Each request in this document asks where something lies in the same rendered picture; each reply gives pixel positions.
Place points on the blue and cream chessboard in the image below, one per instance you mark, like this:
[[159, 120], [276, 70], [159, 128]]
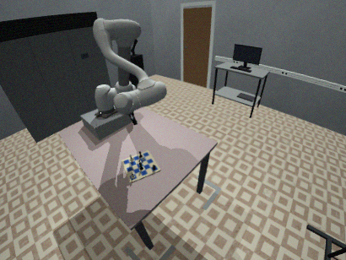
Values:
[[133, 165]]

